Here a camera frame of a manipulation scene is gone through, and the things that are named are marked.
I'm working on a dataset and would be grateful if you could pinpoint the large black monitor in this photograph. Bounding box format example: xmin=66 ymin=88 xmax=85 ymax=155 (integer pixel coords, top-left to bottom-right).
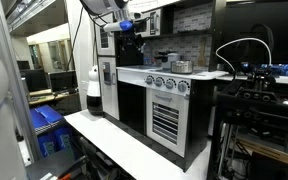
xmin=216 ymin=0 xmax=288 ymax=67

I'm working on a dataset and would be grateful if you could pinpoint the white oven door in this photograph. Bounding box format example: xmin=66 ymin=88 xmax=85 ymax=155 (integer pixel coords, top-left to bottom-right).
xmin=145 ymin=87 xmax=190 ymax=158

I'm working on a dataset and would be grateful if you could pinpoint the white and black small robot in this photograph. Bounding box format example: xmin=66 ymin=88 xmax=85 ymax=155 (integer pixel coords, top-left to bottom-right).
xmin=86 ymin=64 xmax=104 ymax=117

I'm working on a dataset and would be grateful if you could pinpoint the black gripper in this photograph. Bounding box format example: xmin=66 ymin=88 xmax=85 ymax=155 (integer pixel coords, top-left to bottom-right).
xmin=117 ymin=31 xmax=145 ymax=55

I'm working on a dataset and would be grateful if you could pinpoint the black 3D printer frame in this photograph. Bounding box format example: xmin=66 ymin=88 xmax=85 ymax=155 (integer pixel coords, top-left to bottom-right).
xmin=206 ymin=64 xmax=288 ymax=180

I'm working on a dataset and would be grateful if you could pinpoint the white and blue wrist camera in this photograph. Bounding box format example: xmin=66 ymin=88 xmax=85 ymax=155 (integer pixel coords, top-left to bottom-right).
xmin=103 ymin=20 xmax=134 ymax=33

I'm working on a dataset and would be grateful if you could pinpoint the white toy microwave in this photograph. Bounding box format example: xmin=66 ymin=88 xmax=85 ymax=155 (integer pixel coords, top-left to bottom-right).
xmin=133 ymin=7 xmax=164 ymax=38

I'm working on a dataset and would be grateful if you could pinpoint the fridge door with dispenser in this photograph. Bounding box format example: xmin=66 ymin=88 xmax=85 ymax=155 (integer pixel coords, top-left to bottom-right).
xmin=97 ymin=56 xmax=120 ymax=121

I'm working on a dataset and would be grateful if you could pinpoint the grey lidded cooker pot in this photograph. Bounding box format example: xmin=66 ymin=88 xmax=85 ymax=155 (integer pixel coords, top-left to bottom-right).
xmin=154 ymin=49 xmax=181 ymax=71

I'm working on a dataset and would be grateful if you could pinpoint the wooden toy spatula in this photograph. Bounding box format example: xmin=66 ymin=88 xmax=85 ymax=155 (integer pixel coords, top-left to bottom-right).
xmin=196 ymin=35 xmax=208 ymax=67

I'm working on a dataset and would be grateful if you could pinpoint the white toy kitchen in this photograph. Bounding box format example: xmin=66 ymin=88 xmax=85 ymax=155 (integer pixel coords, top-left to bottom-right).
xmin=94 ymin=0 xmax=230 ymax=173

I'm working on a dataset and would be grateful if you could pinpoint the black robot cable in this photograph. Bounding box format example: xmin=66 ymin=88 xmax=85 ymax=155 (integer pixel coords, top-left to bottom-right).
xmin=65 ymin=5 xmax=85 ymax=73

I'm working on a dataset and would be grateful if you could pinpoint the white windowed fridge door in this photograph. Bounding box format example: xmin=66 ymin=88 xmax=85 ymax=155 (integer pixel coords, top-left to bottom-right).
xmin=95 ymin=12 xmax=117 ymax=57

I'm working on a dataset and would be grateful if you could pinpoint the white looped cable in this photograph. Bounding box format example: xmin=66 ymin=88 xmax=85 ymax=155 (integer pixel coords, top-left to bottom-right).
xmin=214 ymin=36 xmax=273 ymax=73

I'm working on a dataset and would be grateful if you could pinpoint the steel grey pot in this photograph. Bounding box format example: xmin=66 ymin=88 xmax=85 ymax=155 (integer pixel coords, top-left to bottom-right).
xmin=170 ymin=59 xmax=195 ymax=75

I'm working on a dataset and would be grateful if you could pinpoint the blue storage bin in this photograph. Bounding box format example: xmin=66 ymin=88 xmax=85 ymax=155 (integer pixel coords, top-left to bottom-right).
xmin=29 ymin=104 xmax=74 ymax=158

